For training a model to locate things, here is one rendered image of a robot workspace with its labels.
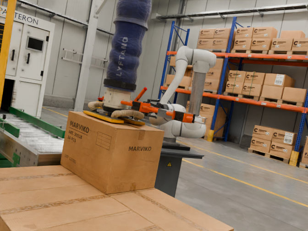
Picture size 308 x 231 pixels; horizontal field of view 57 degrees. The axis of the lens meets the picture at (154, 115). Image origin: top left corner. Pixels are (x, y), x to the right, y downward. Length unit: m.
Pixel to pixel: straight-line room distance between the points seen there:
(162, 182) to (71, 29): 10.29
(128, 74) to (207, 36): 8.71
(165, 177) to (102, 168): 0.86
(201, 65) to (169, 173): 0.95
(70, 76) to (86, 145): 10.37
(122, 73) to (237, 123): 9.08
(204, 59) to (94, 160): 1.16
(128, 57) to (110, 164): 0.70
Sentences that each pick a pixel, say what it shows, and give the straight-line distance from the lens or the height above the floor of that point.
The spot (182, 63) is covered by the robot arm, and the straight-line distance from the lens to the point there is 2.26.
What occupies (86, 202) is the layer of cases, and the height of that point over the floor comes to 0.54.
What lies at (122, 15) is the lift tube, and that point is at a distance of 1.95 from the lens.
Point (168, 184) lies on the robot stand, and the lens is 2.51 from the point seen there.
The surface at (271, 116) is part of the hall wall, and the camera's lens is 10.32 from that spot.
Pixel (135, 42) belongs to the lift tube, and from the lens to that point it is 1.91.
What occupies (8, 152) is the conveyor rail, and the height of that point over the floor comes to 0.46.
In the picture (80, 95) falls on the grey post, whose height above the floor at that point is 0.92.
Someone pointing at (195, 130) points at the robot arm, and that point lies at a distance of 2.43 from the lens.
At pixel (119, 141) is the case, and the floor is 0.87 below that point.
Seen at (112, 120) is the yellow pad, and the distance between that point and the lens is 1.77.
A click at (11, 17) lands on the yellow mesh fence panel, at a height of 1.60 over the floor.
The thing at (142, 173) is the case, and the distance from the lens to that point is 1.86.
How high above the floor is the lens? 1.16
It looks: 4 degrees down
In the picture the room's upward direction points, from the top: 11 degrees clockwise
